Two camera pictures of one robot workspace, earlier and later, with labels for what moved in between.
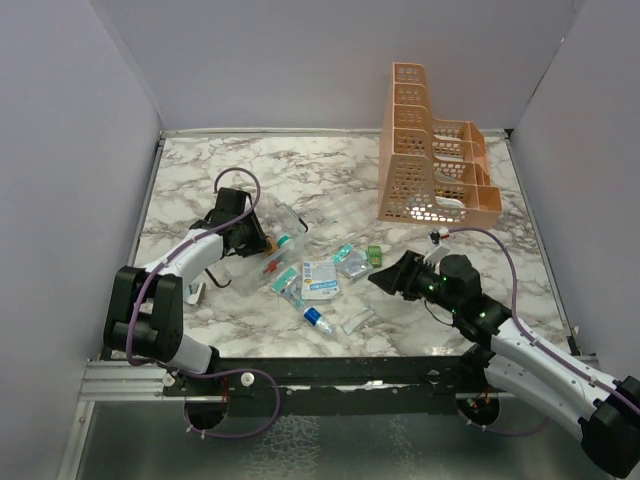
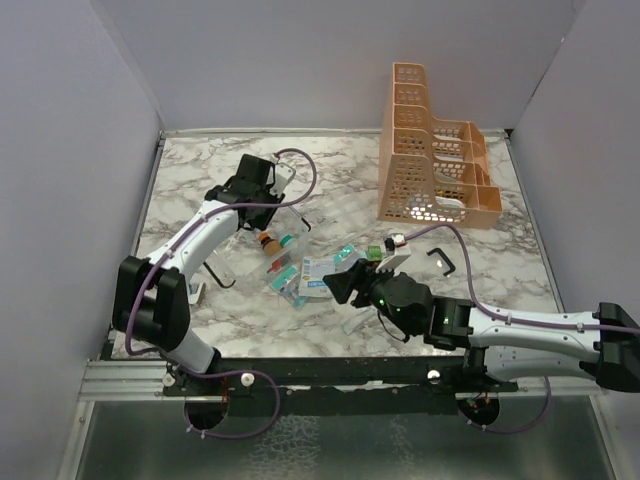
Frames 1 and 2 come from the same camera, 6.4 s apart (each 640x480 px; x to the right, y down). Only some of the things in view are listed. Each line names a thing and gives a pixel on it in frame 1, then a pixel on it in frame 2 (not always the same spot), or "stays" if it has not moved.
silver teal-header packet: [351, 263] stays
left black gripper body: [252, 238] -> [264, 215]
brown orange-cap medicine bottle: [274, 247] stays
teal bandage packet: [288, 283] stays
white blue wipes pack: [319, 280] stays
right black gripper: [402, 275] -> [360, 276]
